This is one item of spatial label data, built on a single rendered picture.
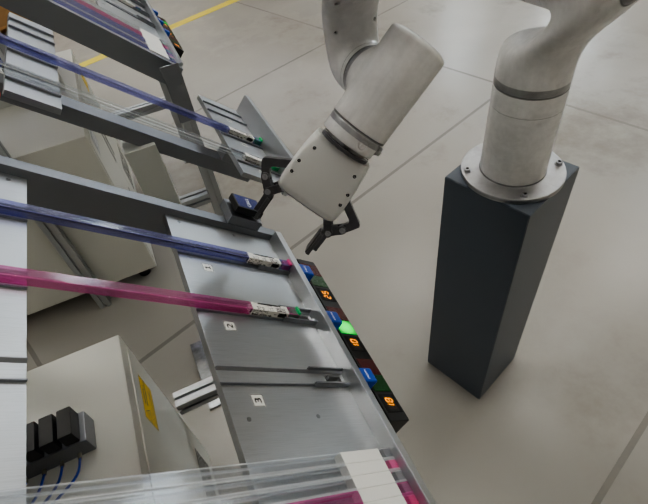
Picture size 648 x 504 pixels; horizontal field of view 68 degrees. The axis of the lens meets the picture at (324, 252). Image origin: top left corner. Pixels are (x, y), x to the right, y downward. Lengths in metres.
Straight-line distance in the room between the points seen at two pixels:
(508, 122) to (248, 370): 0.58
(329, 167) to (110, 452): 0.53
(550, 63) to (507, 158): 0.18
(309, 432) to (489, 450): 0.90
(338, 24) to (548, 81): 0.34
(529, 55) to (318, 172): 0.36
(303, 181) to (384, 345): 0.94
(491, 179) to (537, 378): 0.75
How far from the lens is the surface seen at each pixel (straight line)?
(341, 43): 0.70
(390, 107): 0.63
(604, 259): 1.89
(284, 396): 0.57
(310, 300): 0.72
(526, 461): 1.42
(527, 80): 0.83
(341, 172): 0.66
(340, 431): 0.59
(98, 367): 0.92
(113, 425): 0.85
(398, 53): 0.63
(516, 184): 0.94
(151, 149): 0.99
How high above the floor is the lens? 1.30
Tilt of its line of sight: 46 degrees down
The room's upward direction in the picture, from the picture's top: 9 degrees counter-clockwise
